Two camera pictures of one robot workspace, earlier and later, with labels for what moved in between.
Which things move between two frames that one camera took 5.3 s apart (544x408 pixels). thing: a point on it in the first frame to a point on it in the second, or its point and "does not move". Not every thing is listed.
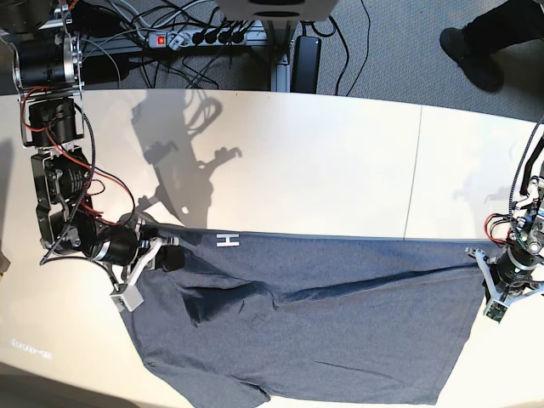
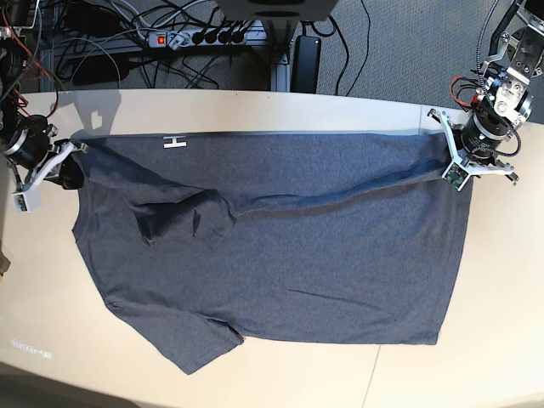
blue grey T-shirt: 308,317 to 198,240
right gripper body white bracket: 507,297 to 458,172
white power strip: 177,39 does not move
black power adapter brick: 306,63 does not move
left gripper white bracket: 127,296 to 71,177
